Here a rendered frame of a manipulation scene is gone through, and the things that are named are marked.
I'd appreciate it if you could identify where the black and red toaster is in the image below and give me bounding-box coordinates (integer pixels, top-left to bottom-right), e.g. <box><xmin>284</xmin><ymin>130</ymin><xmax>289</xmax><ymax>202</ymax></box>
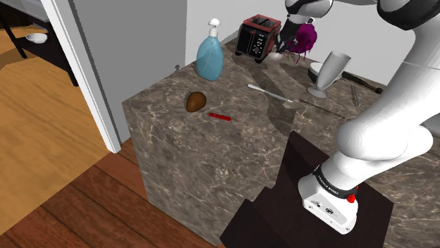
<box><xmin>235</xmin><ymin>13</ymin><xmax>282</xmax><ymax>64</ymax></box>

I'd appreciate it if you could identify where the tall white glass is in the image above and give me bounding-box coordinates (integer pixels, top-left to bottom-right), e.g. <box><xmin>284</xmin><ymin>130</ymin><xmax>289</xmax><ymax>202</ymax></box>
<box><xmin>306</xmin><ymin>50</ymin><xmax>352</xmax><ymax>99</ymax></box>

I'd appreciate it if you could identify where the blue spray bottle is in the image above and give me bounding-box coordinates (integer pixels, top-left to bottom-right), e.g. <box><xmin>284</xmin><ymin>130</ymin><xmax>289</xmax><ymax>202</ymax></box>
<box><xmin>195</xmin><ymin>18</ymin><xmax>225</xmax><ymax>82</ymax></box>

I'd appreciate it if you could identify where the dark rolling pin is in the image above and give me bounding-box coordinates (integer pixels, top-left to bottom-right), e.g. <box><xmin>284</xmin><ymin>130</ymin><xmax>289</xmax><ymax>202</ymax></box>
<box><xmin>341</xmin><ymin>71</ymin><xmax>384</xmax><ymax>95</ymax></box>

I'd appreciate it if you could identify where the grey fork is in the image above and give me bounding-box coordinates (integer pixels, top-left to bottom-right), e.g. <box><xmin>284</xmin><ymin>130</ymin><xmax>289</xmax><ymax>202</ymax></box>
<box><xmin>350</xmin><ymin>84</ymin><xmax>362</xmax><ymax>107</ymax></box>

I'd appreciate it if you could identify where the red pocket knife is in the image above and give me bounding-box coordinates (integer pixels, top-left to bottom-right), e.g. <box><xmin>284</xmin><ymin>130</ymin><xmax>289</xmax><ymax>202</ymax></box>
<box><xmin>208</xmin><ymin>112</ymin><xmax>233</xmax><ymax>123</ymax></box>

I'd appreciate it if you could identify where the brown egg-shaped object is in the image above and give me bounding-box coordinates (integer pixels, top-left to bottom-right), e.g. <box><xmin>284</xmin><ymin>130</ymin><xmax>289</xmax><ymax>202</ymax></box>
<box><xmin>185</xmin><ymin>91</ymin><xmax>208</xmax><ymax>113</ymax></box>

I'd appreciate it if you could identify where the dark robot stand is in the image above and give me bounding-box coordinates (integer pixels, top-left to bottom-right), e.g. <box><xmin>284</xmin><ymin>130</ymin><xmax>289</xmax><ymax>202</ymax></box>
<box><xmin>219</xmin><ymin>130</ymin><xmax>395</xmax><ymax>248</ymax></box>

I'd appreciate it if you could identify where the dark wooden table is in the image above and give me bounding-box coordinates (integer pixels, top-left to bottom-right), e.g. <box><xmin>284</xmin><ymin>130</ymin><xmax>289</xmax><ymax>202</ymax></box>
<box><xmin>0</xmin><ymin>0</ymin><xmax>80</xmax><ymax>87</ymax></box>

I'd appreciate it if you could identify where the white bowl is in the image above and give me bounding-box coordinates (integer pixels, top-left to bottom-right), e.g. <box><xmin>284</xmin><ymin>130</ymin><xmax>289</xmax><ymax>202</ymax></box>
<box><xmin>25</xmin><ymin>32</ymin><xmax>48</xmax><ymax>45</ymax></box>

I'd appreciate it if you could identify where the magenta stringy object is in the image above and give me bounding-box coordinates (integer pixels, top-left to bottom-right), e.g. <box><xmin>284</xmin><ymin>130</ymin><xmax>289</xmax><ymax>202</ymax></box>
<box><xmin>288</xmin><ymin>23</ymin><xmax>318</xmax><ymax>65</ymax></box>

